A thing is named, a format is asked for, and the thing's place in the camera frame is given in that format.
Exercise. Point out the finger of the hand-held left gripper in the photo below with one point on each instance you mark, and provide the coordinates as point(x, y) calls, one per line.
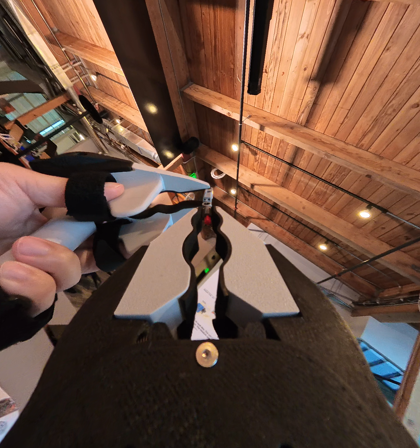
point(182, 182)
point(143, 232)

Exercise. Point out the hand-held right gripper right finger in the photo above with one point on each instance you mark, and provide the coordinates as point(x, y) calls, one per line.
point(255, 280)

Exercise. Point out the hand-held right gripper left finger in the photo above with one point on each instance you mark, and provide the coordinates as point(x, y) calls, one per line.
point(154, 280)

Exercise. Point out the small red metal connector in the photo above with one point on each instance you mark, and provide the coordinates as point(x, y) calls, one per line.
point(207, 219)

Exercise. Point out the person's left hand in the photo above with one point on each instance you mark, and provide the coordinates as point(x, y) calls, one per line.
point(17, 196)

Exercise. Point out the green exit sign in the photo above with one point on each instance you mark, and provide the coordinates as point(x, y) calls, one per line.
point(192, 174)

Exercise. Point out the black round ceiling speaker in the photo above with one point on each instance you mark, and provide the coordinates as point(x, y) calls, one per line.
point(190, 145)

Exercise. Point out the black round disc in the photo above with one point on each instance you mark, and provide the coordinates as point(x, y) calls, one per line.
point(90, 109)

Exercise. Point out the white printed paper sheet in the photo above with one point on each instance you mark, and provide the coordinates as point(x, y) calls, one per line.
point(206, 308)

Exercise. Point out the thin black hanging rod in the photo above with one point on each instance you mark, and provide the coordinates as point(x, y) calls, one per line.
point(241, 105)

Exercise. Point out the black steel ceiling beam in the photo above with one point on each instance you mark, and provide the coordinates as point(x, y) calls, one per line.
point(136, 70)

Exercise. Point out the black lighting track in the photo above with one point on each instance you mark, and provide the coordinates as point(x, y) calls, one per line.
point(301, 169)

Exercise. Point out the black tube ceiling lamp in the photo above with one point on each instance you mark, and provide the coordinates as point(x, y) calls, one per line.
point(259, 52)

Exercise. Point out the silver air duct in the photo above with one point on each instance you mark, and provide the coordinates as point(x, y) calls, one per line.
point(133, 140)

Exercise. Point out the long black ceiling rail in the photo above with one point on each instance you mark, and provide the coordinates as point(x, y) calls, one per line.
point(370, 260)

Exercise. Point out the wooden support post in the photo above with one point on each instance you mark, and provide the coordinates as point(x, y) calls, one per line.
point(414, 367)

